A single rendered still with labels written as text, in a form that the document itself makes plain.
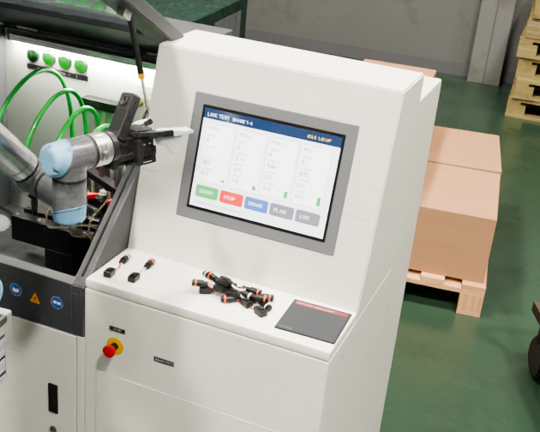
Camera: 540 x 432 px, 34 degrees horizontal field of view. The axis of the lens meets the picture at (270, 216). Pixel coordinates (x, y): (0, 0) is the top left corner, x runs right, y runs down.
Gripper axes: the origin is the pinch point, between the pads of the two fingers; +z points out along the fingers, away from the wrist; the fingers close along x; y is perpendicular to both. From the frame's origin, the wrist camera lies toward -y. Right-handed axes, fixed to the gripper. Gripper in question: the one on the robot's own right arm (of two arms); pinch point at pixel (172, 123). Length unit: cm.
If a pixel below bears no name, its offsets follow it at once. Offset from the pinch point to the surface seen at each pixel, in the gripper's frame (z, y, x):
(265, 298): 16, 47, 14
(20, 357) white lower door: -19, 74, -51
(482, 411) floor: 155, 147, 5
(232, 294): 11.7, 46.6, 7.0
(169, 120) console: 20.5, 6.8, -25.9
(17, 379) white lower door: -19, 82, -53
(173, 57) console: 23.7, -10.3, -26.6
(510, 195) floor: 379, 131, -107
